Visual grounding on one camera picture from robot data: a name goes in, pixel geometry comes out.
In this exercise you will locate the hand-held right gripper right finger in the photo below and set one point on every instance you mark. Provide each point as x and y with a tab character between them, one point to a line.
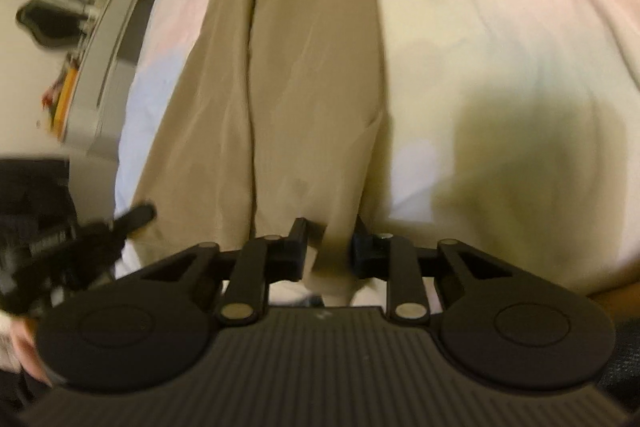
369	257

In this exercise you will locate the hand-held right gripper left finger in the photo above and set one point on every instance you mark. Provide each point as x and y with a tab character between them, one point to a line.
289	257

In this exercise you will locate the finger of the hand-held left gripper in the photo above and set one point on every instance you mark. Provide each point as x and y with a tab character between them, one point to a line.
137	216

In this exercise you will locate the black wavy mirror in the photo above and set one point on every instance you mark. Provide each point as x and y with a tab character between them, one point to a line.
50	22

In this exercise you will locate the white vanity desk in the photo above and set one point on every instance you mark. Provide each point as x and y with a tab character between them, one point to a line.
100	82

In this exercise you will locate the pastel bed duvet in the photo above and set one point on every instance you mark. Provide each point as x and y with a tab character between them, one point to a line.
500	32

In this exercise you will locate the dark cloth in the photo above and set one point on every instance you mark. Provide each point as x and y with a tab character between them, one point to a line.
625	357

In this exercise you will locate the yellow box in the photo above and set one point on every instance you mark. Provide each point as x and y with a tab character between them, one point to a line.
67	97

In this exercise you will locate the tan printed shirt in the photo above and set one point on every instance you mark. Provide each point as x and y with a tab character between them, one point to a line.
300	82

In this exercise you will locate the person's left hand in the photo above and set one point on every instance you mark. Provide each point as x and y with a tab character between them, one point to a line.
27	349

